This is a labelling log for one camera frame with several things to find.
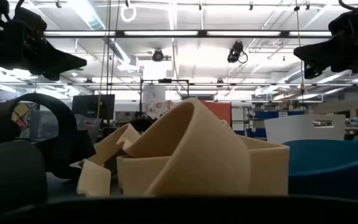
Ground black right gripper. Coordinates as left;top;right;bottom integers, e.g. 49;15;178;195
293;26;358;79

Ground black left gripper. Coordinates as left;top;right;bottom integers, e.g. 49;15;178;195
0;18;88;82

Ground tan rubber band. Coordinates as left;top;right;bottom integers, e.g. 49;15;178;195
75;123;142;197
122;97;252;197
116;135;291;197

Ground black rubber band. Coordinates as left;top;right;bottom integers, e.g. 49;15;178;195
0;92;97;180
0;139;48;218

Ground black monitor screen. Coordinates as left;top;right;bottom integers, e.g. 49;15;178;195
71;93;116;121

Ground colourful patchwork quilt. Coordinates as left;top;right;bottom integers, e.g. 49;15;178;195
11;101;39;140

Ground blue storage bins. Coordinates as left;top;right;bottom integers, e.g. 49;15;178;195
254;109;306;120
233;127;267;139

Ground black overhead light bar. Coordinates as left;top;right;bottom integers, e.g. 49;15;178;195
44;29;334;39

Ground white plastic basket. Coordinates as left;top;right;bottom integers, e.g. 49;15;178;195
264;114;347;145

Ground white floral banner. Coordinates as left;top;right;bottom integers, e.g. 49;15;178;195
141;83;183;121

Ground orange cloth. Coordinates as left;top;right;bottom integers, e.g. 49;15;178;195
200;100;232;126

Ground thin hanging cable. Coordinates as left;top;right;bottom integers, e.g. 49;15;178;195
293;0;307;108

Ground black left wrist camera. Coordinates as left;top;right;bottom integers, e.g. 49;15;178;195
11;6;48;35

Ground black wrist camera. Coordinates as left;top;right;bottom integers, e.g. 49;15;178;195
328;4;358;35
11;6;48;35

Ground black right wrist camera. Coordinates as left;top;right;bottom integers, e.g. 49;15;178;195
328;4;358;35

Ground thin black horizontal rail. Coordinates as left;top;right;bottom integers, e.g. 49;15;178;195
0;81;358;87

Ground black right camera cable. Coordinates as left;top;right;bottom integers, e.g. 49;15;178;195
338;0;358;11

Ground black camera cable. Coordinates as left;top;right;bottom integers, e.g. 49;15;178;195
338;0;358;11
14;0;25;15

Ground black left camera cable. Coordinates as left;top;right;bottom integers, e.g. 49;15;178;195
14;0;25;15

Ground black camera with cable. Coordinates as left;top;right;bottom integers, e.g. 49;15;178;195
227;40;249;65

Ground white hanging ring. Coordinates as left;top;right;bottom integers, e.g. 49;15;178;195
119;4;137;24

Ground round black ceiling camera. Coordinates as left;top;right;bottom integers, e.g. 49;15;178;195
152;48;165;62

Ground black tubular stand frame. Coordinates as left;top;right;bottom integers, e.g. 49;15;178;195
139;78;191;103

